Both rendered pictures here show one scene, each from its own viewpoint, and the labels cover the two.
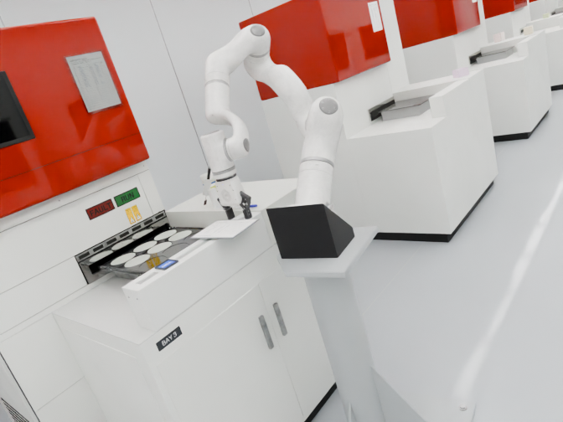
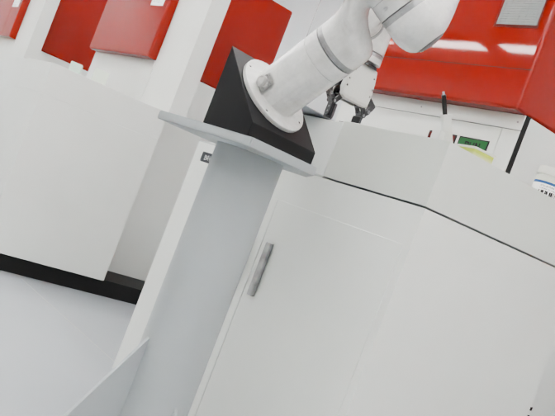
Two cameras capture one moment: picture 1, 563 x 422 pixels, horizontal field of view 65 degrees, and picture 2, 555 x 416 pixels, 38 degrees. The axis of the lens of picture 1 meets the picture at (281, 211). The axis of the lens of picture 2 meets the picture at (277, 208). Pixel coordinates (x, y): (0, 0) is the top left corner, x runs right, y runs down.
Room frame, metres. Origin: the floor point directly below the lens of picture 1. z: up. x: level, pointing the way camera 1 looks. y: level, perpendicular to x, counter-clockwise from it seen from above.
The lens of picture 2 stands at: (1.77, -1.87, 0.70)
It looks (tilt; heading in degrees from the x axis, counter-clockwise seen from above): 0 degrees down; 98
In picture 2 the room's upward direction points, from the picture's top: 21 degrees clockwise
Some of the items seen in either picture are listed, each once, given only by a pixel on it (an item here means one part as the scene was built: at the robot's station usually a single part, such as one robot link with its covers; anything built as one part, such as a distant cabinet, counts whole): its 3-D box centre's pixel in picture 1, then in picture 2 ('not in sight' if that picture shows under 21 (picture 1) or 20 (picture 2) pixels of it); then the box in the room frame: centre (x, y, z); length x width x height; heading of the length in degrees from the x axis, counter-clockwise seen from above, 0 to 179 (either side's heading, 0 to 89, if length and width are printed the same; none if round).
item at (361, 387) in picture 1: (374, 348); (153, 307); (1.35, -0.17, 0.41); 0.51 x 0.44 x 0.82; 54
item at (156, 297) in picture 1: (205, 264); (282, 139); (1.40, 0.30, 0.89); 0.55 x 0.09 x 0.14; 136
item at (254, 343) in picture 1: (229, 341); (318, 340); (1.68, 0.38, 0.41); 0.96 x 0.64 x 0.82; 136
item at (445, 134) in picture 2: (209, 192); (441, 139); (1.80, 0.26, 1.03); 0.06 x 0.04 x 0.13; 46
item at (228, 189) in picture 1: (229, 188); (356, 81); (1.55, 0.15, 1.08); 0.10 x 0.07 x 0.11; 46
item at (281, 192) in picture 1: (240, 209); (465, 200); (1.91, 0.17, 0.89); 0.62 x 0.35 x 0.14; 46
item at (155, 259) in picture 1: (159, 248); not in sight; (1.70, 0.51, 0.90); 0.34 x 0.34 x 0.01; 46
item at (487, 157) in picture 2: not in sight; (471, 162); (1.89, 0.23, 1.00); 0.07 x 0.07 x 0.07; 37
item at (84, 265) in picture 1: (130, 248); not in sight; (1.84, 0.67, 0.89); 0.44 x 0.02 x 0.10; 136
